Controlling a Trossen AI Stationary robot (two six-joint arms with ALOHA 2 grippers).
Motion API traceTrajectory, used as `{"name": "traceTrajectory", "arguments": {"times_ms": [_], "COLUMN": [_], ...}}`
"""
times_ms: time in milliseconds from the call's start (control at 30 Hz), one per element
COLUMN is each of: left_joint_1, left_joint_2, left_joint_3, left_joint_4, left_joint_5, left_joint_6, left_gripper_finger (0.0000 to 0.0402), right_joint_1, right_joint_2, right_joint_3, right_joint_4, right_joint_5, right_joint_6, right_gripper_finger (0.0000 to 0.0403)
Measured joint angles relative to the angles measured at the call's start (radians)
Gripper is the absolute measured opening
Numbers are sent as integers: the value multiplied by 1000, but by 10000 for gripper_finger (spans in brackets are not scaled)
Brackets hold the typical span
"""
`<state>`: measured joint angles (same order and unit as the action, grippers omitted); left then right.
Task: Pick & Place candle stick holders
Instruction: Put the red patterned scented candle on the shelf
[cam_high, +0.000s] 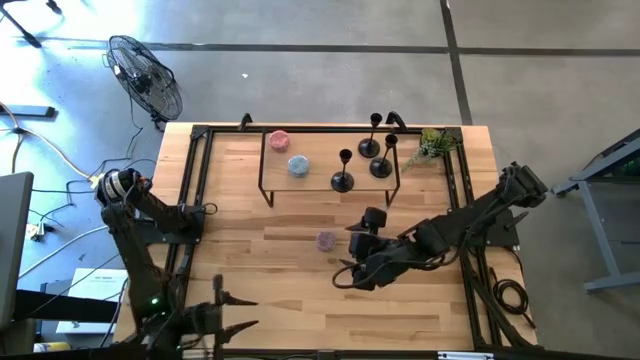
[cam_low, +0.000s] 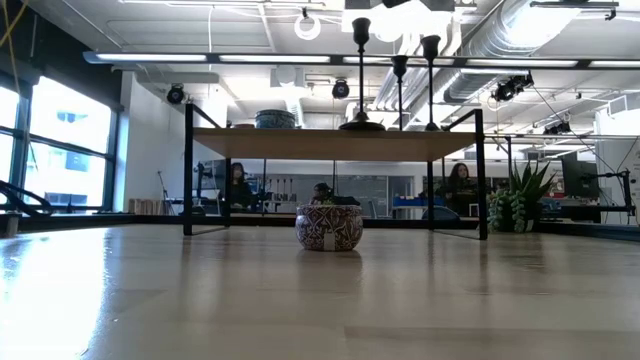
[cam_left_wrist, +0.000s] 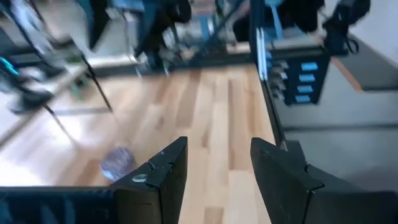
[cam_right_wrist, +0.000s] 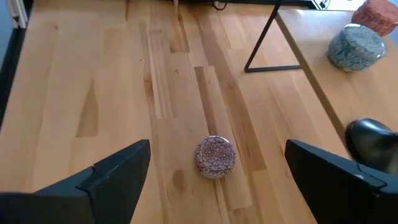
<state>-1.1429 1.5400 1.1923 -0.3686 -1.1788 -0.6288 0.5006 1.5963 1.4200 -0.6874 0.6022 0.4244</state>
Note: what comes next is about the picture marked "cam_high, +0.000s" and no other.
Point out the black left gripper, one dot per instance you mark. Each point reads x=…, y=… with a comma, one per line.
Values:
x=205, y=320

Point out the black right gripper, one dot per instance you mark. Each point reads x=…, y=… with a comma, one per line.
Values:
x=380, y=260

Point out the purple patterned candle tin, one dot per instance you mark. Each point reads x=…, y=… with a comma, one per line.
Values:
x=325, y=241

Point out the black metal candlestick holder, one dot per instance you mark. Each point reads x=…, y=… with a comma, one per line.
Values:
x=381, y=167
x=342, y=181
x=369, y=147

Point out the blue patterned candle tin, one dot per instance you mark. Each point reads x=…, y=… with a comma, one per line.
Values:
x=298, y=165

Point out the pink patterned candle tin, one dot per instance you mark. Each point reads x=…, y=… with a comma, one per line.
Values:
x=279, y=141

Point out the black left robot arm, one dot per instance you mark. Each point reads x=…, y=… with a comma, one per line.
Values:
x=135, y=260

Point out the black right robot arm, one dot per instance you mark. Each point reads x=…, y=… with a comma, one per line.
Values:
x=460, y=225

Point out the wooden shelf riser, black legs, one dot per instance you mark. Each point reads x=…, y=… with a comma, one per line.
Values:
x=320, y=145

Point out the green artificial plant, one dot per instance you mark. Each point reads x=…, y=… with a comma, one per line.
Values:
x=435, y=142

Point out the white paper sheet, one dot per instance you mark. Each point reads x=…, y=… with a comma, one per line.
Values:
x=97, y=287

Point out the black bench beam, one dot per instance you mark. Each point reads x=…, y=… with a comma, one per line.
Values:
x=65, y=310

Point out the yellow small object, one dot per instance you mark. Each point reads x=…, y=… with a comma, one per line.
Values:
x=52, y=346

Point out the yellow power plug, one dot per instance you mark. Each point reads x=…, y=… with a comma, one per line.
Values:
x=95, y=181

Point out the grey flat panel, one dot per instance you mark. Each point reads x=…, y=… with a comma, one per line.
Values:
x=15, y=240

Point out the grey metal table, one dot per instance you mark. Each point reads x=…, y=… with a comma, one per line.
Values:
x=597, y=235

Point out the black floor fan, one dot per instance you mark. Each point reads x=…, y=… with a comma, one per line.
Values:
x=145, y=80

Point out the black floor bar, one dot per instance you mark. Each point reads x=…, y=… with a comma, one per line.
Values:
x=30, y=111

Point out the black tripod legs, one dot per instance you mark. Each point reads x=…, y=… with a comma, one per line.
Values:
x=22, y=31

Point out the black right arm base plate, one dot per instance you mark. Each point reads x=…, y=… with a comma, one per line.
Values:
x=500, y=238

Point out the white table edge bracket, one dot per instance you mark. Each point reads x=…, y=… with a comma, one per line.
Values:
x=465, y=356

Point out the black metal table frame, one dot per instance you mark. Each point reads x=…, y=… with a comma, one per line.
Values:
x=230, y=129

